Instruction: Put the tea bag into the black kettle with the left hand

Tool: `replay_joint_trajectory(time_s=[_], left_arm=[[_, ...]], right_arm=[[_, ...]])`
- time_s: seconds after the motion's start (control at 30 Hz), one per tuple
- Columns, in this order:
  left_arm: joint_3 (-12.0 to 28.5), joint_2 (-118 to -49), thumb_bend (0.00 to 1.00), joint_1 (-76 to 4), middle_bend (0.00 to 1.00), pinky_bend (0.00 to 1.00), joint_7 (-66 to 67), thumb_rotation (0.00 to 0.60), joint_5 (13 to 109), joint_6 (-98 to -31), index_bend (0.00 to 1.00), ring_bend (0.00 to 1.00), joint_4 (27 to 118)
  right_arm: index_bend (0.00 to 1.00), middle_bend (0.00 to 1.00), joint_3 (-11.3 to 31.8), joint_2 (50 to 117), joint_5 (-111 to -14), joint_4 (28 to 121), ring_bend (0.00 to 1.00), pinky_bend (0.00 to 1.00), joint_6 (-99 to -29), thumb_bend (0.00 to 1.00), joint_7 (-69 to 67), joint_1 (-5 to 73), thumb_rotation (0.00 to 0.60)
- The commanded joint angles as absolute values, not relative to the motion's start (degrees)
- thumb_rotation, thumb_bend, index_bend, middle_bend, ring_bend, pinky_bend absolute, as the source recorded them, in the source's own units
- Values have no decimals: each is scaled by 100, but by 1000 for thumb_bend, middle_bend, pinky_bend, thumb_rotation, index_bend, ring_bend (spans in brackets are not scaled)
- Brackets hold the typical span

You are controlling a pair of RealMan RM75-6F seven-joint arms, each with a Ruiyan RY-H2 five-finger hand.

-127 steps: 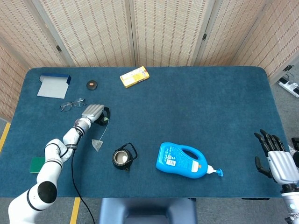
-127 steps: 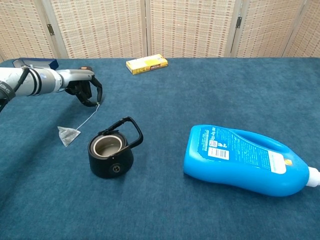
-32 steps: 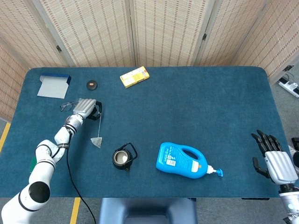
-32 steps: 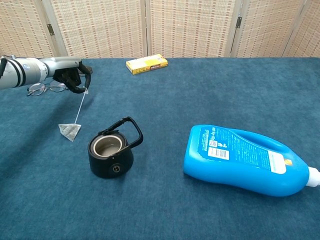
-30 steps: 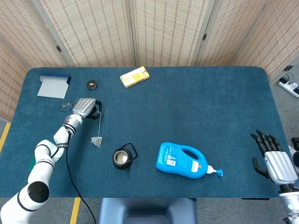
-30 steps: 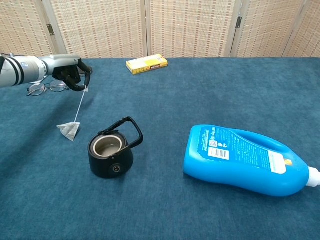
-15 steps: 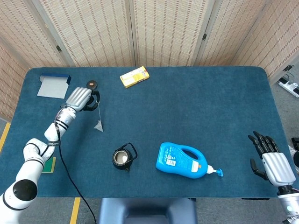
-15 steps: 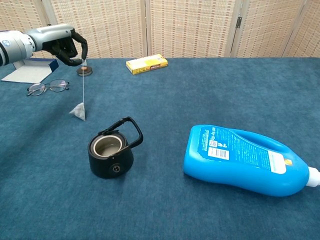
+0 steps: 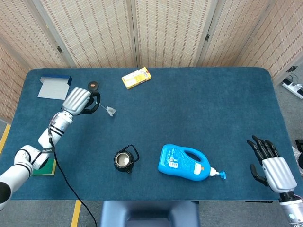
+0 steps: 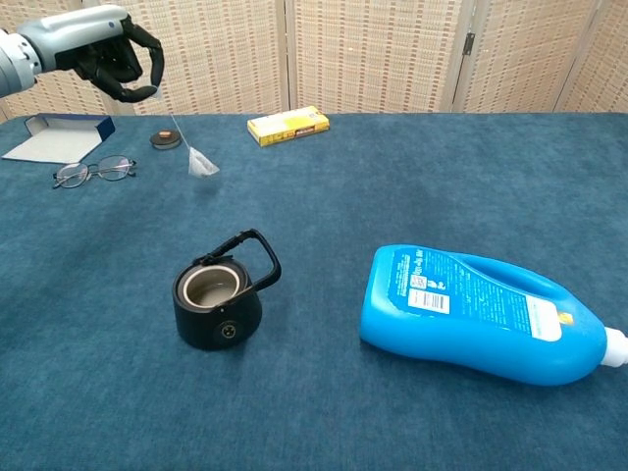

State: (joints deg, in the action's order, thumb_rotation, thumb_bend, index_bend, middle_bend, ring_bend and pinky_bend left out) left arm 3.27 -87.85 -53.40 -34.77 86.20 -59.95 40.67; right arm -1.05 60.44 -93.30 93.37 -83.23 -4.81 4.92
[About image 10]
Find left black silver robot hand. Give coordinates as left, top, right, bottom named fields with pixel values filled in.
left=17, top=4, right=166, bottom=104

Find white tea bag with string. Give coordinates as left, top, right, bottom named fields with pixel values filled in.
left=149, top=85, right=221, bottom=179

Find black round lid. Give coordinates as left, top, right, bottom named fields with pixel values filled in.
left=149, top=129, right=183, bottom=150

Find open blue white box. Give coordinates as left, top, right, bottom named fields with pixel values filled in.
left=1, top=113, right=117, bottom=165

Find black thin-rimmed eyeglasses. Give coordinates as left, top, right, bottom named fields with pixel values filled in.
left=52, top=155, right=138, bottom=190

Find yellow cardboard box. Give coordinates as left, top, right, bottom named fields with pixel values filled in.
left=246, top=106, right=331, bottom=148

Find beige woven folding screen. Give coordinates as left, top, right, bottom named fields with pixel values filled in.
left=0, top=0, right=628, bottom=124

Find blue felt table cover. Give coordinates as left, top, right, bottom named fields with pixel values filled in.
left=0, top=113, right=628, bottom=471

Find blue detergent bottle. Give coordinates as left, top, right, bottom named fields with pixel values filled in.
left=358, top=244, right=628, bottom=388

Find black teapot with handle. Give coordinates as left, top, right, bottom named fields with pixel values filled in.
left=172, top=228, right=283, bottom=351

